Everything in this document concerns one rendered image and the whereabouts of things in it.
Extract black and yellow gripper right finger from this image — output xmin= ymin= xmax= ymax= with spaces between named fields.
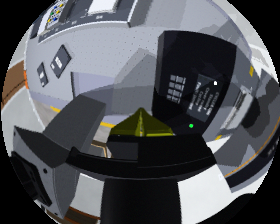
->
xmin=141 ymin=108 xmax=173 ymax=136

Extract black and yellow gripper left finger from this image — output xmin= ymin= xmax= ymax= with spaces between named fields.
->
xmin=109 ymin=108 xmax=141 ymax=136

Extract white pcr plate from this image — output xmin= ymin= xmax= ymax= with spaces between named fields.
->
xmin=224 ymin=90 xmax=253 ymax=130
xmin=88 ymin=0 xmax=119 ymax=15

